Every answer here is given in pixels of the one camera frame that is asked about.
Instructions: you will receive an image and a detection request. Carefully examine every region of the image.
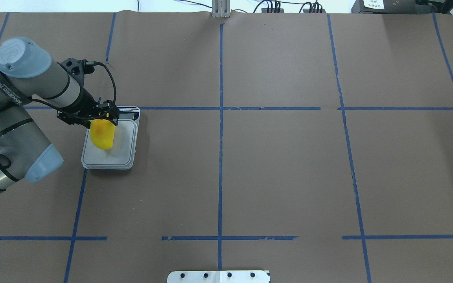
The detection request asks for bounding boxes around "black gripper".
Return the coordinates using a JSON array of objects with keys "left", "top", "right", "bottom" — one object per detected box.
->
[{"left": 56, "top": 91, "right": 120, "bottom": 129}]

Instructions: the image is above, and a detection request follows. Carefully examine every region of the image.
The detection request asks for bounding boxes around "yellow mango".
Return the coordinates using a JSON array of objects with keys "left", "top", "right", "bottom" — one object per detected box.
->
[{"left": 89, "top": 119, "right": 116, "bottom": 150}]

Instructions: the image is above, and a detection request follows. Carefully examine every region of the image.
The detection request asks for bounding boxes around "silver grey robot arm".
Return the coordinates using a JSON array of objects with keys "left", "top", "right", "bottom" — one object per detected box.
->
[{"left": 0, "top": 37, "right": 120, "bottom": 194}]

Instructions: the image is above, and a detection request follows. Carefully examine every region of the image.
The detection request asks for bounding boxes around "silver digital kitchen scale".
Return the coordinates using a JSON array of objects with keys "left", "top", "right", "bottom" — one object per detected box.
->
[{"left": 81, "top": 106, "right": 140, "bottom": 170}]

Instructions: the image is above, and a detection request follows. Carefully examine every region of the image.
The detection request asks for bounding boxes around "black computer box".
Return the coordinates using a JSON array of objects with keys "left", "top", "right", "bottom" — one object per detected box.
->
[{"left": 351, "top": 0, "right": 438, "bottom": 15}]

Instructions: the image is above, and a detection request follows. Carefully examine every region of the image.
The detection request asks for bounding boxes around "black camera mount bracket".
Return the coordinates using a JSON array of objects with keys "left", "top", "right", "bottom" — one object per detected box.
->
[{"left": 59, "top": 58, "right": 95, "bottom": 87}]

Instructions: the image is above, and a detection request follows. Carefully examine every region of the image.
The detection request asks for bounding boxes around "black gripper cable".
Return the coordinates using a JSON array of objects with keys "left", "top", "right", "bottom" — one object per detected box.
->
[{"left": 78, "top": 60, "right": 117, "bottom": 120}]

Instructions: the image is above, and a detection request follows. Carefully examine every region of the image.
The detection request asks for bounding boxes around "aluminium frame post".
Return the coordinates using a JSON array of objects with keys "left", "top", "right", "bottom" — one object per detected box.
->
[{"left": 212, "top": 0, "right": 232, "bottom": 18}]

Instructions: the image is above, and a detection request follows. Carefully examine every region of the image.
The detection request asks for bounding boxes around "white column with base plate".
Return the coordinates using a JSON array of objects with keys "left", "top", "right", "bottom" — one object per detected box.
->
[{"left": 167, "top": 270, "right": 271, "bottom": 283}]

